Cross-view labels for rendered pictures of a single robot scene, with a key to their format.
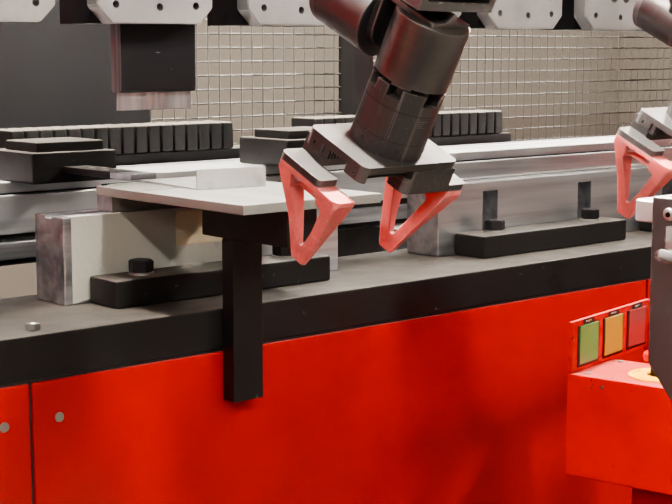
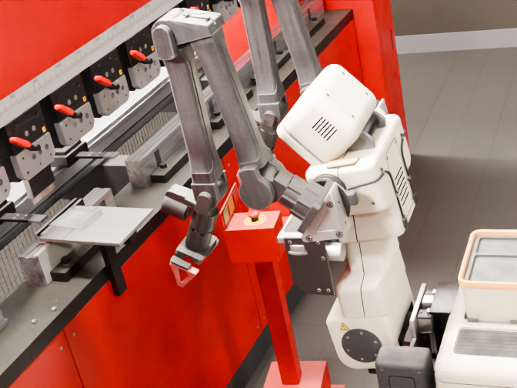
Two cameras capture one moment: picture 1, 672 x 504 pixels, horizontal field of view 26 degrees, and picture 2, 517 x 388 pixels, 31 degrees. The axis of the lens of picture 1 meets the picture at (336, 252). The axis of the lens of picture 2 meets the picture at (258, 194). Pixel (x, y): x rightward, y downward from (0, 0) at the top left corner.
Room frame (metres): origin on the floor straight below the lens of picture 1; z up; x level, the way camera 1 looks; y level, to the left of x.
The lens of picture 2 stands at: (-0.73, 0.44, 2.11)
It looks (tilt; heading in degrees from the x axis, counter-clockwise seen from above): 27 degrees down; 340
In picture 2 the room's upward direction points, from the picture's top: 12 degrees counter-clockwise
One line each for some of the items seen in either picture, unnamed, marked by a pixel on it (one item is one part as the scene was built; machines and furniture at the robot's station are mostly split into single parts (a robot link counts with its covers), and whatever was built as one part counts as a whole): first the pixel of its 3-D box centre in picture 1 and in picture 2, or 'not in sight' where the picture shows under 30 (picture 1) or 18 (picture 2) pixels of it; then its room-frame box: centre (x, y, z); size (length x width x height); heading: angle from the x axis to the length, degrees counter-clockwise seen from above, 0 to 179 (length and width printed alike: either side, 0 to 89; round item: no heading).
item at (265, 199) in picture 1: (235, 194); (96, 225); (1.54, 0.11, 1.00); 0.26 x 0.18 x 0.01; 41
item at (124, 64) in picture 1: (153, 67); (39, 181); (1.65, 0.20, 1.13); 0.10 x 0.02 x 0.10; 131
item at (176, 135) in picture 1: (118, 139); not in sight; (2.09, 0.31, 1.02); 0.37 x 0.06 x 0.04; 131
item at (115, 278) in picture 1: (215, 278); (88, 248); (1.63, 0.14, 0.89); 0.30 x 0.05 x 0.03; 131
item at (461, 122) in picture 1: (402, 125); not in sight; (2.46, -0.11, 1.02); 0.44 x 0.06 x 0.04; 131
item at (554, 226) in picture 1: (543, 236); (179, 158); (2.01, -0.29, 0.89); 0.30 x 0.05 x 0.03; 131
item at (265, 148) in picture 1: (329, 148); (82, 152); (2.04, 0.01, 1.01); 0.26 x 0.12 x 0.05; 41
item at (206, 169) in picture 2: not in sight; (193, 115); (1.04, -0.09, 1.40); 0.11 x 0.06 x 0.43; 135
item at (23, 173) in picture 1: (84, 162); (7, 214); (1.78, 0.31, 1.01); 0.26 x 0.12 x 0.05; 41
